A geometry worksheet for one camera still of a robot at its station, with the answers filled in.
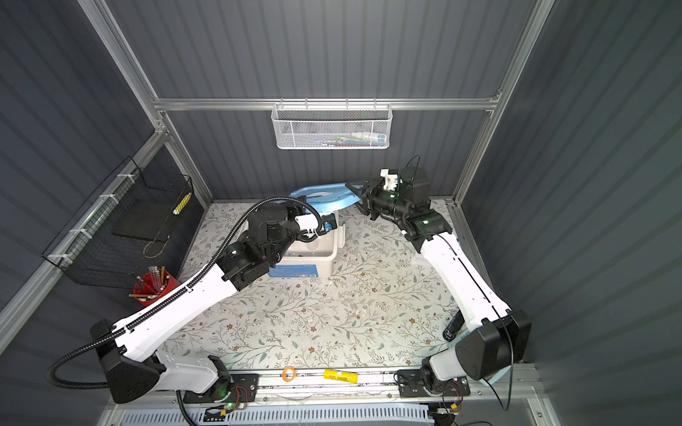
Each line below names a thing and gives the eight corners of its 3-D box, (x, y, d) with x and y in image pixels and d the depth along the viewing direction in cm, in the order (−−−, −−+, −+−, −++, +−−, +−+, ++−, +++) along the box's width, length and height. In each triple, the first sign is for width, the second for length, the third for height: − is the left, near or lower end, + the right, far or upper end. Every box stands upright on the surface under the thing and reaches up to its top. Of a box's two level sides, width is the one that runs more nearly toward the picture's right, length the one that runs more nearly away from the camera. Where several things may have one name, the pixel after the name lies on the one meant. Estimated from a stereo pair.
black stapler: (440, 335, 85) (446, 328, 79) (452, 317, 88) (459, 309, 83) (448, 342, 83) (455, 336, 78) (461, 323, 87) (468, 316, 82)
